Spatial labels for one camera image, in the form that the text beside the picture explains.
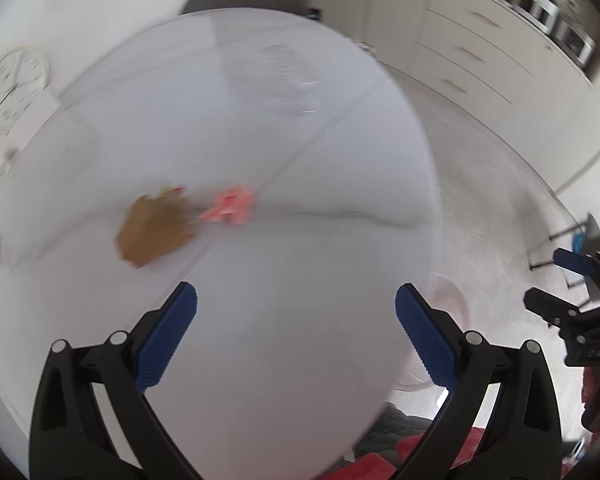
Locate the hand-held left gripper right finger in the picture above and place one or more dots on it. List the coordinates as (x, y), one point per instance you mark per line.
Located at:
(427, 335)

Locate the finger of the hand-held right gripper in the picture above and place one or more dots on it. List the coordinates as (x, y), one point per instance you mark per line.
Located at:
(570, 260)
(547, 306)

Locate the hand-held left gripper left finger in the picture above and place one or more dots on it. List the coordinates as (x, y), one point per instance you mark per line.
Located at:
(167, 340)

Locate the brown paper bag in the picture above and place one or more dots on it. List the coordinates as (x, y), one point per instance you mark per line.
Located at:
(155, 227)

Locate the pink paper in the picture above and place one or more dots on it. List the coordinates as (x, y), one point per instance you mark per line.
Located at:
(228, 206)

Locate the red clothing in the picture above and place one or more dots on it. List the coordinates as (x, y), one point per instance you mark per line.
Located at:
(415, 455)

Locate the silver oven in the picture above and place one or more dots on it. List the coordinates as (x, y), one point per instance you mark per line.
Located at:
(575, 42)

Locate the beige drawer unit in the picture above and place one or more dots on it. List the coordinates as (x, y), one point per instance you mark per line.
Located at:
(490, 45)

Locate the white paper card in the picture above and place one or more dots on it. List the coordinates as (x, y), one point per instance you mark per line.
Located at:
(35, 120)

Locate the white microwave oven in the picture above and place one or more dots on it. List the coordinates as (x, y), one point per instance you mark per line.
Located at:
(537, 5)

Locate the clear plastic bottle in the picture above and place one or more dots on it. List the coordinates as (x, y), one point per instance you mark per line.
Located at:
(292, 77)

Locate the round white wall clock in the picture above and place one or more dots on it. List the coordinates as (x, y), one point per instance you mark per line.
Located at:
(15, 85)

